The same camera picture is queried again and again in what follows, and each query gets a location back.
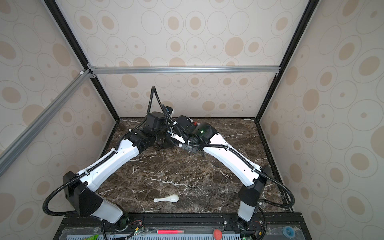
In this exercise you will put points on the white ceramic spoon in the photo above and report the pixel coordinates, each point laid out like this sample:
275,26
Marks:
170,198

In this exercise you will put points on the black blue headphones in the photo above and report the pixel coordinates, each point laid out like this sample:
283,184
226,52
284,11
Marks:
165,142

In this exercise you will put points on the silver aluminium rail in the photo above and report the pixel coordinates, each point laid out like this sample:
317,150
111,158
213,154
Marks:
185,70
22,141

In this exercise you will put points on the blue tape roll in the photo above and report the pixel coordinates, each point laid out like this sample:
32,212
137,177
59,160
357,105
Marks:
288,232

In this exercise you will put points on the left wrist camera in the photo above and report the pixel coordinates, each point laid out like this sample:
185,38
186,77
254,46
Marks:
169,110

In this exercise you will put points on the red round ball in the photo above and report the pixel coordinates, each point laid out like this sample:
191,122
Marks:
217,234

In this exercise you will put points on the green object at base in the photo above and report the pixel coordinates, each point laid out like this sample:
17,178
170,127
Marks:
95,237

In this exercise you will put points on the pink marker pen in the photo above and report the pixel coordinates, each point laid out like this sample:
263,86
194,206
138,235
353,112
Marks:
169,232

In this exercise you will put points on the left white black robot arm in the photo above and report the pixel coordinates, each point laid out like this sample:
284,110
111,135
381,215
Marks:
81,188

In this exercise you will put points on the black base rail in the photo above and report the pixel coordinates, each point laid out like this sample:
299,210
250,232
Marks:
197,226

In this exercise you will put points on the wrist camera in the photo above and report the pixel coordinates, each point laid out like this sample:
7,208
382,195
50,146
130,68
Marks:
178,138
169,110

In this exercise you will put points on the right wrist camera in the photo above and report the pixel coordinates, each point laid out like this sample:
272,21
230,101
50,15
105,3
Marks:
178,138

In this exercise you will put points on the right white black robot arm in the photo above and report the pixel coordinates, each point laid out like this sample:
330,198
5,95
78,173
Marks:
203,137

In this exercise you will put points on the silver aluminium left rail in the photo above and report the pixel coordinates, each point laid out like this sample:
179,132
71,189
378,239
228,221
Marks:
22,141

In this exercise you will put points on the silver aluminium back rail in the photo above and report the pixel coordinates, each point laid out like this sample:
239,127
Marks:
185,70

